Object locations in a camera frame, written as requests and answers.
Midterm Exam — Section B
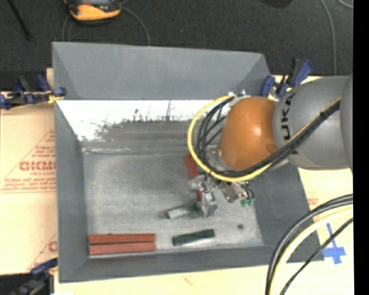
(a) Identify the grey metal bin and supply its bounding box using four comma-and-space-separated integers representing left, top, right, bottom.
51, 41, 324, 282

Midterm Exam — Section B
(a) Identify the brown cardboard board red print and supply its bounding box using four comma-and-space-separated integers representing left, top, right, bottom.
0, 89, 60, 277

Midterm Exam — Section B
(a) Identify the dark green flat block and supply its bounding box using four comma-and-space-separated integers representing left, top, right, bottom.
167, 203, 202, 219
172, 229, 216, 246

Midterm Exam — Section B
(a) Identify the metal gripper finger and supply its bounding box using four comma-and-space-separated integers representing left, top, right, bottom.
200, 194, 218, 218
189, 179, 205, 197

